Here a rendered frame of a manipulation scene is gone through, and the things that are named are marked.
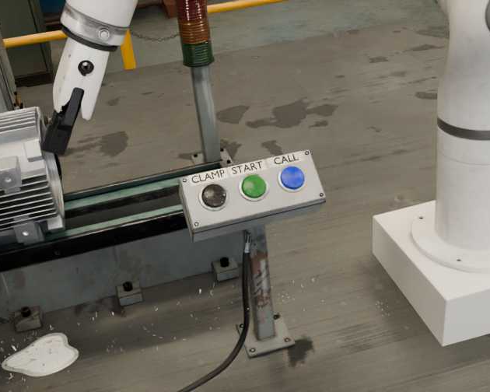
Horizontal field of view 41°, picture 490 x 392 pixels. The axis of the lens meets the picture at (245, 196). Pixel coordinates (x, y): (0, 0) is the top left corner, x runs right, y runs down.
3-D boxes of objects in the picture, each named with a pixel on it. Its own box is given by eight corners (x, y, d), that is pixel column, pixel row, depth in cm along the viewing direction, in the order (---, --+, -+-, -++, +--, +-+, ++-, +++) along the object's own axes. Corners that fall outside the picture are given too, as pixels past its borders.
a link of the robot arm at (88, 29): (133, 35, 82) (125, 57, 83) (124, 17, 90) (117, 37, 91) (67, 12, 79) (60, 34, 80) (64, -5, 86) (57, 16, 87)
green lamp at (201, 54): (187, 68, 126) (183, 46, 124) (180, 59, 131) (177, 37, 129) (216, 63, 127) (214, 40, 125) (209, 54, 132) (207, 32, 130)
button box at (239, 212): (191, 243, 81) (192, 229, 76) (177, 192, 83) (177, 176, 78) (320, 212, 84) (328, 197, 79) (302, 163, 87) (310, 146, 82)
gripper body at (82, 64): (124, 50, 82) (96, 127, 86) (116, 28, 91) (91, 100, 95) (66, 30, 79) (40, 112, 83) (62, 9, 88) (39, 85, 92)
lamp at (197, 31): (183, 46, 124) (180, 22, 121) (177, 37, 129) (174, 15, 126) (214, 40, 125) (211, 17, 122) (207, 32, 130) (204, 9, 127)
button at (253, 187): (244, 204, 79) (245, 199, 78) (237, 182, 80) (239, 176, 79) (267, 198, 80) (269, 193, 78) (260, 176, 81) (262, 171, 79)
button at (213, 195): (204, 213, 78) (204, 208, 77) (198, 191, 79) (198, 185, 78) (228, 208, 79) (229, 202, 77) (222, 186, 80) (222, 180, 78)
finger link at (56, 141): (78, 120, 87) (64, 163, 90) (78, 112, 90) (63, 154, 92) (55, 114, 86) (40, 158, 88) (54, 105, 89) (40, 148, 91)
